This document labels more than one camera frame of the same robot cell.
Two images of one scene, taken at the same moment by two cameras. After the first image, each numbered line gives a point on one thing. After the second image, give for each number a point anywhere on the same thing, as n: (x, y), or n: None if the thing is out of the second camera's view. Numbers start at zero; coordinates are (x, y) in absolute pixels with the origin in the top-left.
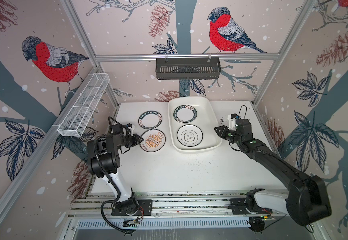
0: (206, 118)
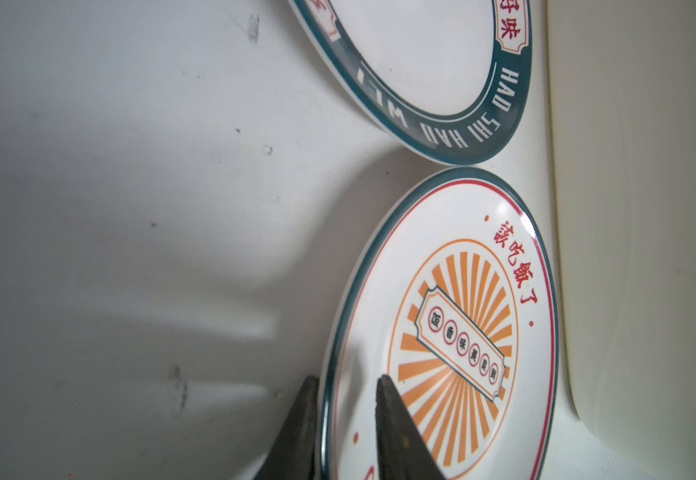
0: (641, 100)
